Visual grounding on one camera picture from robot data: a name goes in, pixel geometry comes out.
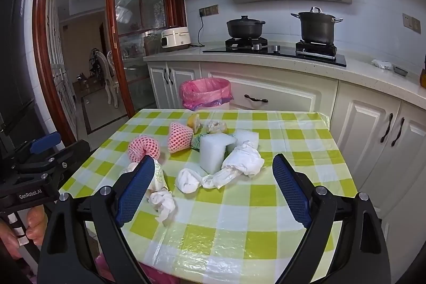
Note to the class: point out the cream stone countertop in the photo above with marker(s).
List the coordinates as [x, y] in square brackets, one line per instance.
[366, 74]

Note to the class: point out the cream paper wrapper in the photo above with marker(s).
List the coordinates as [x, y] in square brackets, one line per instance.
[159, 177]

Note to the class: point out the small white tissue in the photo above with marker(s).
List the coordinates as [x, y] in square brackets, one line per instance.
[164, 202]

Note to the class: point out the red wooden door frame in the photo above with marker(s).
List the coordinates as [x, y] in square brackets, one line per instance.
[40, 37]

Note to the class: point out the silver hob knob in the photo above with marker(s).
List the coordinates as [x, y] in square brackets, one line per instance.
[257, 46]
[276, 48]

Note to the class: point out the green white foam net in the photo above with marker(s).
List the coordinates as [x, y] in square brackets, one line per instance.
[196, 141]

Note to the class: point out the low black pot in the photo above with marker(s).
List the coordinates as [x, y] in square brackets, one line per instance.
[244, 29]

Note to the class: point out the beige wall outlet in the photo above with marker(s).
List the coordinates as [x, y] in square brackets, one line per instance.
[412, 22]

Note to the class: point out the black glass gas hob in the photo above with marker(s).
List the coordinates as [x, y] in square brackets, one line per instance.
[286, 54]

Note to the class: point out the brown wall outlet panel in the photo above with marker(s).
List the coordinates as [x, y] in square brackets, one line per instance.
[211, 9]

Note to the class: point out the trash bin with pink bag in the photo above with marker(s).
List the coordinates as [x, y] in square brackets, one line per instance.
[206, 91]

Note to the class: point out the white rice cooker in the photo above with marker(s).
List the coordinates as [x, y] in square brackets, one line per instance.
[176, 37]

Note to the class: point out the wooden glass sliding door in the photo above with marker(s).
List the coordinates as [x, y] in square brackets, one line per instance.
[139, 21]

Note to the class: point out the small metal dish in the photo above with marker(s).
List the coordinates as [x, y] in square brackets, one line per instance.
[400, 70]

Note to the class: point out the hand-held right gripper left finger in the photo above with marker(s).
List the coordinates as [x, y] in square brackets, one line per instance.
[136, 191]

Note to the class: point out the large white foam block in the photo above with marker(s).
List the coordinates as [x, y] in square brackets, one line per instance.
[213, 151]

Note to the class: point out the person's left hand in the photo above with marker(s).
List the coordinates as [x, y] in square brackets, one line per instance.
[36, 220]

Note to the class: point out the black refrigerator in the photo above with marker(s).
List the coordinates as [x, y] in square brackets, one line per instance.
[16, 54]

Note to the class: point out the green checked tablecloth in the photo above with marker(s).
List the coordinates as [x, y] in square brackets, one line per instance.
[233, 220]

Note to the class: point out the white dining chair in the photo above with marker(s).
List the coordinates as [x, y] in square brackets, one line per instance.
[111, 81]

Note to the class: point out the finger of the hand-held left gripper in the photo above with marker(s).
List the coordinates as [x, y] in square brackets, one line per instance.
[75, 149]
[45, 141]

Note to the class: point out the round pink foam fruit net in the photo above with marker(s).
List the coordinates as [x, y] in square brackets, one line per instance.
[143, 146]

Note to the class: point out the yellow fruit peel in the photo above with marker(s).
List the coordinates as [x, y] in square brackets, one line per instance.
[193, 121]
[216, 127]

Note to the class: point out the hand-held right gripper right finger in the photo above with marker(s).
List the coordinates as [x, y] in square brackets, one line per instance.
[293, 191]

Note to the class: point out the amber bottle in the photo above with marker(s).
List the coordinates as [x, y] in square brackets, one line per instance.
[423, 74]

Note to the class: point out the cone pink foam fruit net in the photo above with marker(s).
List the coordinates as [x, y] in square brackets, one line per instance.
[179, 137]

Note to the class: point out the white crumpled cloth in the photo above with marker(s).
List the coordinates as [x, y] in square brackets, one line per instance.
[382, 64]

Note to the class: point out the black burner grate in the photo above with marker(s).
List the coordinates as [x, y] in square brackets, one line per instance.
[316, 49]
[239, 41]

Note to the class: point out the tall steel stockpot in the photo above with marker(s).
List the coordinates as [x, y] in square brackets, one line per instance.
[316, 27]

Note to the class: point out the large white tissue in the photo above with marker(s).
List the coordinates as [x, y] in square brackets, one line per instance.
[246, 157]

